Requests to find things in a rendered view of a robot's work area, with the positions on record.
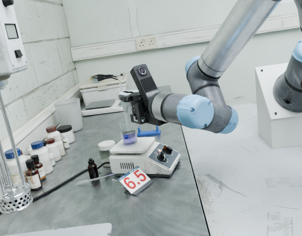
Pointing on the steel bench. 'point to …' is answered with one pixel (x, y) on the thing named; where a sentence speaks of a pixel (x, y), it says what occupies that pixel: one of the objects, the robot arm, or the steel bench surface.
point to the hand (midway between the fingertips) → (122, 92)
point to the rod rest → (148, 132)
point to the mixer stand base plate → (73, 231)
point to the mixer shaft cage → (17, 202)
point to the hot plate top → (142, 147)
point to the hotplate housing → (148, 166)
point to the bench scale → (102, 107)
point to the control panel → (165, 155)
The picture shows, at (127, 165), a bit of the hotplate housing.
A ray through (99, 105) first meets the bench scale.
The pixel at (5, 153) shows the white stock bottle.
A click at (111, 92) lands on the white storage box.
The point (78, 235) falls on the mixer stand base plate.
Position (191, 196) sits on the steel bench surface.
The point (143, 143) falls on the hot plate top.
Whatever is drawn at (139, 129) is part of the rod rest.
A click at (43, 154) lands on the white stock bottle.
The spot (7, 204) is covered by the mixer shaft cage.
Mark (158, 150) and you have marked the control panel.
